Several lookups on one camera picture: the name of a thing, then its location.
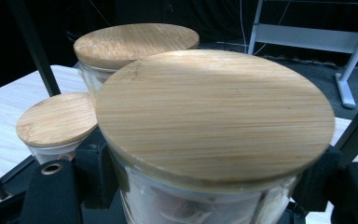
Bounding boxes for short glass jar wooden lid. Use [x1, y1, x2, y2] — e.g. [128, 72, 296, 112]
[15, 91, 99, 165]

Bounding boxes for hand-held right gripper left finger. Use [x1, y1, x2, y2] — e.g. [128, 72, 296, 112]
[74, 143, 119, 210]

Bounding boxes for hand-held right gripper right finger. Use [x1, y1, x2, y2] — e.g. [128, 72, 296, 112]
[291, 145, 343, 213]

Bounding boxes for white hanging cable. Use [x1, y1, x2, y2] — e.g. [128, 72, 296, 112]
[239, 0, 247, 50]

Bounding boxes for grey metal stand frame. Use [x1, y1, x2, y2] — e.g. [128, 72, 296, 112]
[247, 0, 358, 110]

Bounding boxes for black metal two-tier rack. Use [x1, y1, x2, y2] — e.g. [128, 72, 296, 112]
[0, 0, 358, 224]

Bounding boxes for tall glass jar greenish contents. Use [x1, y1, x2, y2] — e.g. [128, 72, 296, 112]
[73, 22, 200, 108]

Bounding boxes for tall glass jar brown contents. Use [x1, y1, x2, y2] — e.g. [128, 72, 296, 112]
[94, 49, 337, 224]

